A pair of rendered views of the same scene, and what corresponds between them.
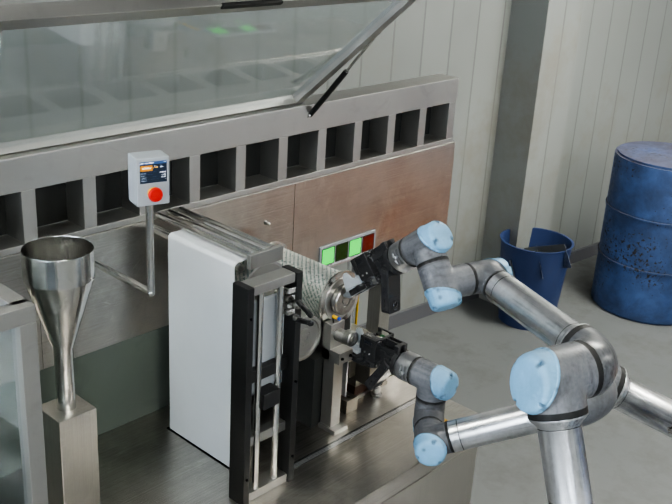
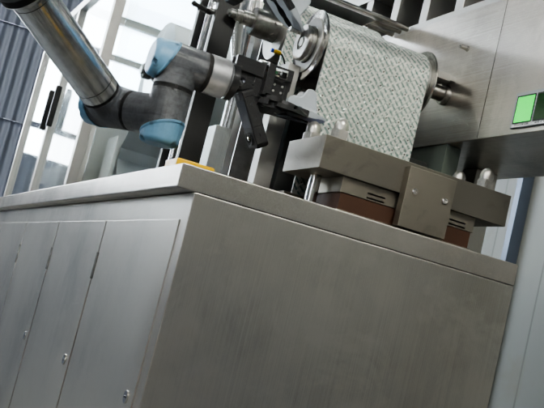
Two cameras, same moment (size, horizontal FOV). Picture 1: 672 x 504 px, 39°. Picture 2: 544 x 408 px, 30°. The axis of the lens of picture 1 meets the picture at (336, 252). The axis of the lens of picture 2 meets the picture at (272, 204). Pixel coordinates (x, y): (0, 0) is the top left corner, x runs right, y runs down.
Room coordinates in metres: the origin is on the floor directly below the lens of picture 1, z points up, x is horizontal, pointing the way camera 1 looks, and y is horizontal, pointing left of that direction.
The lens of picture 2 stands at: (3.07, -1.79, 0.68)
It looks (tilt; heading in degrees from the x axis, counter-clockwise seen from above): 7 degrees up; 116
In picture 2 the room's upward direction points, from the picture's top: 14 degrees clockwise
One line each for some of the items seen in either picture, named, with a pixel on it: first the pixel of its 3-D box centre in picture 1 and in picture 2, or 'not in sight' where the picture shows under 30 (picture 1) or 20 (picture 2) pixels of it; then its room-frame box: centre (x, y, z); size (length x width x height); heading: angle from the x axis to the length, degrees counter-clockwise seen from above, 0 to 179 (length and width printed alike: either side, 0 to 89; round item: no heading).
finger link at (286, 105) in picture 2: not in sight; (286, 108); (2.23, -0.11, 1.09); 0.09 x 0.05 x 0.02; 47
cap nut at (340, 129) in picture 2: not in sight; (340, 129); (2.37, -0.16, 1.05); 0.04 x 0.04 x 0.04
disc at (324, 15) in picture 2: (339, 298); (310, 45); (2.20, -0.02, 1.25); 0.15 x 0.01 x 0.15; 138
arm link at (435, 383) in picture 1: (433, 379); (178, 65); (2.06, -0.26, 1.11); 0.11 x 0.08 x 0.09; 48
